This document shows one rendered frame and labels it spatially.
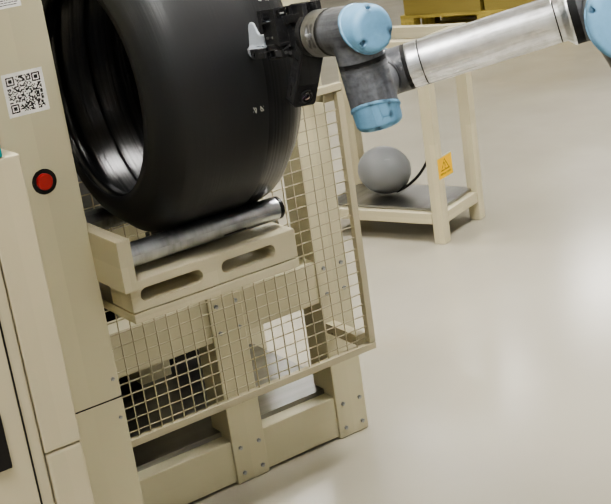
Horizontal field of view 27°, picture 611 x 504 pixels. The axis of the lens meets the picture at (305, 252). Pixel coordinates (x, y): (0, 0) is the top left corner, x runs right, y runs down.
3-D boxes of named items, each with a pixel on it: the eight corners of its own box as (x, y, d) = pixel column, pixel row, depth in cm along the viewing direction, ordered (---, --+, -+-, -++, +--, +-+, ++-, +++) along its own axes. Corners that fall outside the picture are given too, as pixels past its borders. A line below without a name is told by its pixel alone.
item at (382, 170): (445, 244, 487) (423, 40, 462) (318, 235, 522) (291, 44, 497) (486, 216, 514) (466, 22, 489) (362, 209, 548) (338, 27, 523)
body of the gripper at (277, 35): (290, 3, 209) (331, -3, 199) (300, 55, 211) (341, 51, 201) (252, 11, 205) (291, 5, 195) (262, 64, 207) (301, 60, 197)
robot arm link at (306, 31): (356, 51, 197) (314, 61, 193) (340, 52, 201) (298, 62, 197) (348, 3, 195) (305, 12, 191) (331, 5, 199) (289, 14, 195)
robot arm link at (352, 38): (363, 65, 185) (347, 9, 182) (321, 68, 194) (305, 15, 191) (403, 48, 188) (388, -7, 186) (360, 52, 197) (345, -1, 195)
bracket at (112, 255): (125, 295, 221) (115, 242, 218) (38, 253, 253) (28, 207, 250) (142, 289, 223) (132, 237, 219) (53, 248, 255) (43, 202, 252)
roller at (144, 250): (111, 257, 228) (122, 275, 226) (114, 241, 225) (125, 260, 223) (270, 205, 245) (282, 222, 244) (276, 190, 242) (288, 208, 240)
